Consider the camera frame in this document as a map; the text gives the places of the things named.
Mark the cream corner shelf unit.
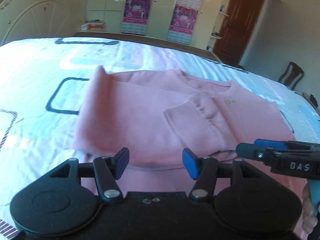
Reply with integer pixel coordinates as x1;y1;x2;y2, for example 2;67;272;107
207;0;230;52

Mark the stack of boxes and books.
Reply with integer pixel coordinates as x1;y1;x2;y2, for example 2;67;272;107
80;19;105;31

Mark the purple calendar poster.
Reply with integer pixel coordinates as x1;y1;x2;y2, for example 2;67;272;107
167;0;202;44
121;0;152;36

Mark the patterned light bed sheet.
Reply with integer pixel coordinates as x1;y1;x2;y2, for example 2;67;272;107
1;37;319;239

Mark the right purple calendar poster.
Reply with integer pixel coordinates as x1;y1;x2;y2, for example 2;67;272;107
167;0;202;44

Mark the dark wooden chair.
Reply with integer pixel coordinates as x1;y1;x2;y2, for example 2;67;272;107
278;62;305;90

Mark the pink sweatshirt with mouse logo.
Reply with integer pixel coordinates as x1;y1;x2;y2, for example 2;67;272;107
72;66;295;193

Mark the cream arched headboard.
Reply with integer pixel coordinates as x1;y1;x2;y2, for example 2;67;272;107
1;0;85;45

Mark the dark wooden bed frame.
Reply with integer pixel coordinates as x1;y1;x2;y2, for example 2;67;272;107
73;32;222;63

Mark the person's right hand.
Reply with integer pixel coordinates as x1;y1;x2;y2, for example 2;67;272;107
302;183;319;235

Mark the cream wardrobe with doors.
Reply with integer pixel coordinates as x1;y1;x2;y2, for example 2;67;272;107
87;0;222;49

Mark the left purple calendar poster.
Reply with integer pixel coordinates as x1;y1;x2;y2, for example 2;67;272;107
121;0;152;36

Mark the dark brown wooden door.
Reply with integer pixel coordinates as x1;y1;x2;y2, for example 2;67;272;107
213;0;265;67

